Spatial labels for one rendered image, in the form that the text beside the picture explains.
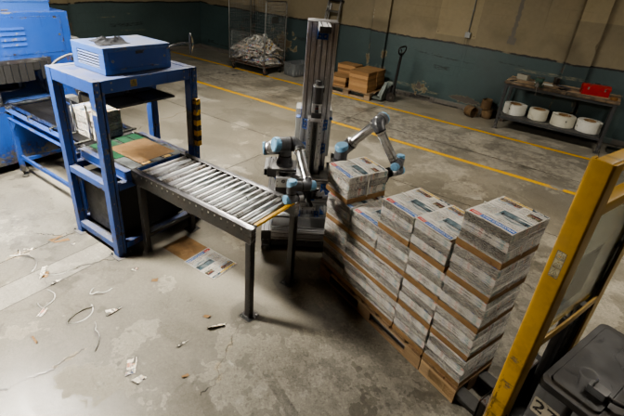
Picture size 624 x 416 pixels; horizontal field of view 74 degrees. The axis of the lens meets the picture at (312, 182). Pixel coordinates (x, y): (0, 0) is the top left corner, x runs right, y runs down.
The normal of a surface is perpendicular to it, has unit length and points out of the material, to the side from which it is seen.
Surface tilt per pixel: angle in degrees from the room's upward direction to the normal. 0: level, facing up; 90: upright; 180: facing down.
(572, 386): 0
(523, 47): 90
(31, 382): 0
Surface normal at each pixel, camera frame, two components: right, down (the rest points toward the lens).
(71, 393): 0.08, -0.89
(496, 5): -0.58, 0.33
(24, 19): 0.81, 0.32
